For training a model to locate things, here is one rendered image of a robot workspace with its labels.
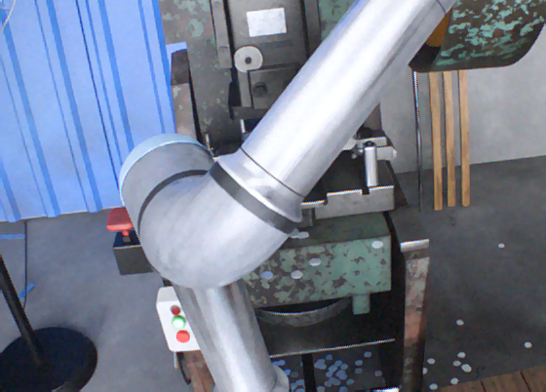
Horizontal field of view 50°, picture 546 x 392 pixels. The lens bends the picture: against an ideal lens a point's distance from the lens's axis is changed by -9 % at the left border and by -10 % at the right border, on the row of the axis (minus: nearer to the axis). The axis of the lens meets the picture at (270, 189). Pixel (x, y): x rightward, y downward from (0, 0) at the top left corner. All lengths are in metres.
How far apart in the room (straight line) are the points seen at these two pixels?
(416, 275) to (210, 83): 0.67
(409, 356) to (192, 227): 0.95
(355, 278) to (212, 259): 0.80
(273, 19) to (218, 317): 0.66
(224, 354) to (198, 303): 0.09
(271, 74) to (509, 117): 1.80
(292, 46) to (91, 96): 1.51
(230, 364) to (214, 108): 0.87
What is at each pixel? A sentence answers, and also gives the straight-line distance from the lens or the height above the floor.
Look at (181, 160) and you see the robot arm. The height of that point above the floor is 1.09.
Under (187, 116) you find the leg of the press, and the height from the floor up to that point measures 0.76.
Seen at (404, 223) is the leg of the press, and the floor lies 0.64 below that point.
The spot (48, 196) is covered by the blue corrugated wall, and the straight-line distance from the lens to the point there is 2.89.
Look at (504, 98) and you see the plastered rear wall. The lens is 2.85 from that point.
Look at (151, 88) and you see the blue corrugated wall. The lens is 2.60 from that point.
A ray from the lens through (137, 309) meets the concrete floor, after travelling 2.27.
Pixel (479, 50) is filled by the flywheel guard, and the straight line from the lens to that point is 1.13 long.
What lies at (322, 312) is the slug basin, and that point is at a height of 0.39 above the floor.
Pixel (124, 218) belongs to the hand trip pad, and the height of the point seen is 0.76.
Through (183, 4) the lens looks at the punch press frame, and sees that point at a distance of 1.20.
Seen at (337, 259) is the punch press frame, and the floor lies 0.60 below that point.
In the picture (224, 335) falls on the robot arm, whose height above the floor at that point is 0.85.
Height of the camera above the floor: 1.38
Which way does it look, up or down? 30 degrees down
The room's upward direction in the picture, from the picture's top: 8 degrees counter-clockwise
